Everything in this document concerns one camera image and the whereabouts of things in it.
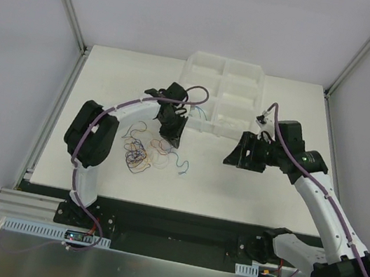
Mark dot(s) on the left white cable duct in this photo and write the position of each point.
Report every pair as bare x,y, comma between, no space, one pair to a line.
55,233

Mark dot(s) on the right aluminium frame post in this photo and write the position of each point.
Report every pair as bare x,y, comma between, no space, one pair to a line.
363,50

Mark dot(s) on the right white cable duct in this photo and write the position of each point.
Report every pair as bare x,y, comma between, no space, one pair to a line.
246,270

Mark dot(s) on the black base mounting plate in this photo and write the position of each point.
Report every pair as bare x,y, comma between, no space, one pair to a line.
162,233

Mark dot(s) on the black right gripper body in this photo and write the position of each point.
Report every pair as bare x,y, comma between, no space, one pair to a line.
246,150

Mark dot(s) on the white plastic compartment tray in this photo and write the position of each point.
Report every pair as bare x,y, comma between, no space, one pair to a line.
236,94

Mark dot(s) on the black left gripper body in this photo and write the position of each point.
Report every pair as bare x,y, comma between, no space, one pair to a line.
172,128

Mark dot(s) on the white cable duct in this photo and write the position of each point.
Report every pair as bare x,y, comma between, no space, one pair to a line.
55,233
246,270

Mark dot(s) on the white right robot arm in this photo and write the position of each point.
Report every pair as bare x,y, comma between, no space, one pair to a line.
308,172

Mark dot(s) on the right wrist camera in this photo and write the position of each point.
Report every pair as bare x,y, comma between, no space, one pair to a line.
262,121

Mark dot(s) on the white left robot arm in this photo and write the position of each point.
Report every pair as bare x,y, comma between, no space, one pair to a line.
90,136

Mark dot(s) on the aluminium front rail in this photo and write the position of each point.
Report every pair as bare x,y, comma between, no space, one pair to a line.
24,206

